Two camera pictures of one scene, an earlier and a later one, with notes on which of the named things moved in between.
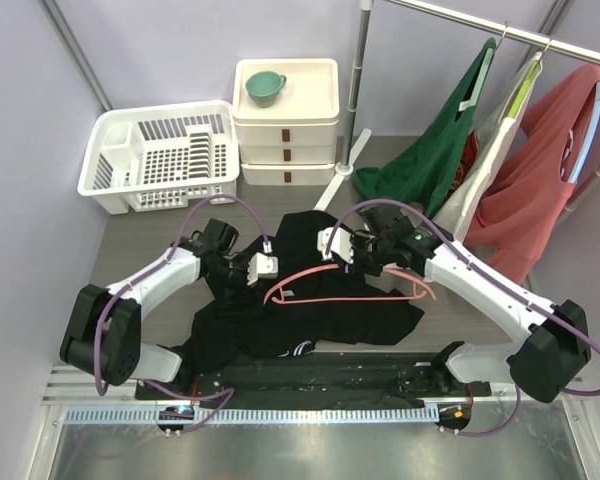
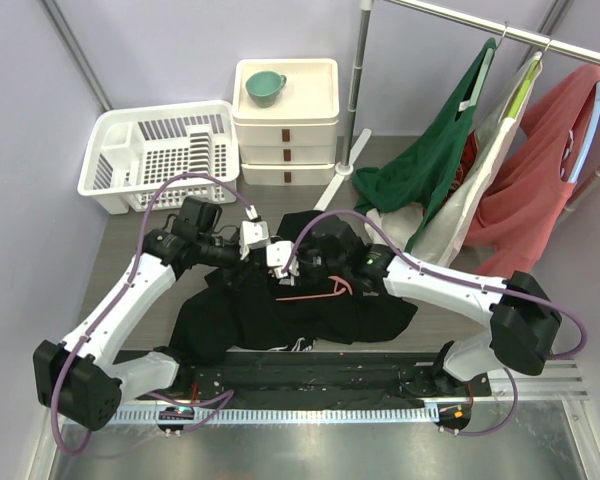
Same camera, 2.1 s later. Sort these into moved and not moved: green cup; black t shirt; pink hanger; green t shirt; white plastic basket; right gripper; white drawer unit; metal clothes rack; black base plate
Moved: black t shirt; pink hanger; right gripper
Not moved: black base plate; green t shirt; white plastic basket; green cup; metal clothes rack; white drawer unit
